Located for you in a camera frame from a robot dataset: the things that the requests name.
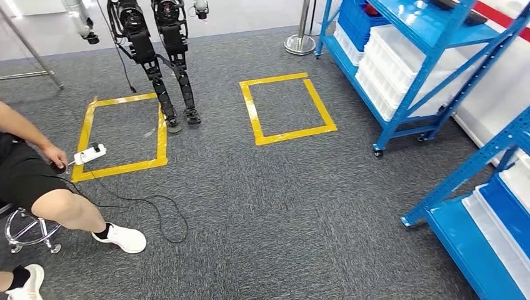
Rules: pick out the person's left hand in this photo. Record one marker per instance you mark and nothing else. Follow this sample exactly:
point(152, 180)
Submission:
point(56, 155)

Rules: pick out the small black puck device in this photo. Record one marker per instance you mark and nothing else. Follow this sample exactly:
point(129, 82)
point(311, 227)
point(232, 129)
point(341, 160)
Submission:
point(58, 169)

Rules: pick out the blue steel shelf rack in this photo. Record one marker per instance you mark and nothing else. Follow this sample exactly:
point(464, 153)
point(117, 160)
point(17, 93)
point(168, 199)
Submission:
point(463, 248)
point(406, 20)

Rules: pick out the white power strip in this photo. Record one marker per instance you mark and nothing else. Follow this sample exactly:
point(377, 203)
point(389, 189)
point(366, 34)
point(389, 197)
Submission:
point(89, 155)

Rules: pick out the person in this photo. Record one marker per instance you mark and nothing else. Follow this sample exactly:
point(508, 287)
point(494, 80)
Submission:
point(25, 178)

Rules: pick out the chrome stool with black seat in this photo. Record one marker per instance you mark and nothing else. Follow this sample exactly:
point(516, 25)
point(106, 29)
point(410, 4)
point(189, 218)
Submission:
point(25, 232)

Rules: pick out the yellow floor tape square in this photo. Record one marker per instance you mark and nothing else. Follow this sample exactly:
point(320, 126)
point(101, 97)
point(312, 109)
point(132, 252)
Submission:
point(252, 112)
point(161, 136)

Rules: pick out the chrome stanchion with round base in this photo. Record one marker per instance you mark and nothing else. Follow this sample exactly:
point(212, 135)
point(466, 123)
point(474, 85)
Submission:
point(300, 43)
point(314, 20)

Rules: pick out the white plastic crate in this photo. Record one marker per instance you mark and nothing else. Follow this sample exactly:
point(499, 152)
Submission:
point(383, 80)
point(393, 49)
point(374, 97)
point(519, 182)
point(345, 47)
point(492, 244)

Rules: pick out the blue plastic crate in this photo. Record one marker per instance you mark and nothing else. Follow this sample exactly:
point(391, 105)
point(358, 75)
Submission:
point(352, 20)
point(505, 215)

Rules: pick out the black flat panel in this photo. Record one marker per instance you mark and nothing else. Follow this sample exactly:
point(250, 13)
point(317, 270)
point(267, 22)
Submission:
point(476, 18)

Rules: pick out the metal stand frame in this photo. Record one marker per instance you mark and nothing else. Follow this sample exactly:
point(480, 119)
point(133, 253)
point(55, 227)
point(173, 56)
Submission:
point(29, 49)

